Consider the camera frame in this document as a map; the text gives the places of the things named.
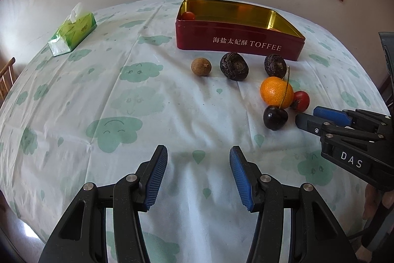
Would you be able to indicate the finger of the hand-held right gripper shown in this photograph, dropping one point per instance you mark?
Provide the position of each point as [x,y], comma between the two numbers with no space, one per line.
[307,122]
[331,114]

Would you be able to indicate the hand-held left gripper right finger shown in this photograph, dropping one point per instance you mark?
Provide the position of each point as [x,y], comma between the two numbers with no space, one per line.
[241,183]

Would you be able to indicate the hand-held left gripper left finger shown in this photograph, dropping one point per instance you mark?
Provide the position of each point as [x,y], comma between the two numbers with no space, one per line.
[157,179]

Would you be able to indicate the small red tomato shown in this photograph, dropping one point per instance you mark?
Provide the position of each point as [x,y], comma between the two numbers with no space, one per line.
[301,99]

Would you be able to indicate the dark cherry with stem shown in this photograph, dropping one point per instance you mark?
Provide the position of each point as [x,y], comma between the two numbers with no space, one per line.
[275,118]

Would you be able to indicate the dark wrinkled round fruit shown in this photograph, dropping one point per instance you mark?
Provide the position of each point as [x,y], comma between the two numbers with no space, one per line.
[275,65]
[234,65]

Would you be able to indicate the brown longan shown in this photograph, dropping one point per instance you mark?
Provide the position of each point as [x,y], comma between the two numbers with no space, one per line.
[201,66]

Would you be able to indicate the red tin box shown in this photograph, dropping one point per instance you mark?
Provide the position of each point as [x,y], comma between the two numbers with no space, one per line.
[197,38]

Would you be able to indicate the large red tomato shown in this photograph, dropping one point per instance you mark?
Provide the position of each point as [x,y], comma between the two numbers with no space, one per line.
[188,16]

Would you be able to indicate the person's right hand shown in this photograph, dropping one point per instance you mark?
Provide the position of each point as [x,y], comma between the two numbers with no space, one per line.
[371,203]

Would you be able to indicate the dark grey object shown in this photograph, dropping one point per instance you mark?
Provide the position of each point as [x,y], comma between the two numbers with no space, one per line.
[388,65]

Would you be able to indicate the green tissue pack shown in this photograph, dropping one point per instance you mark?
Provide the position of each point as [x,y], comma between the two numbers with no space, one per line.
[74,32]

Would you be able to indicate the wooden chair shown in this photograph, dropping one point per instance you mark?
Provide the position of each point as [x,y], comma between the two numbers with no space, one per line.
[6,78]

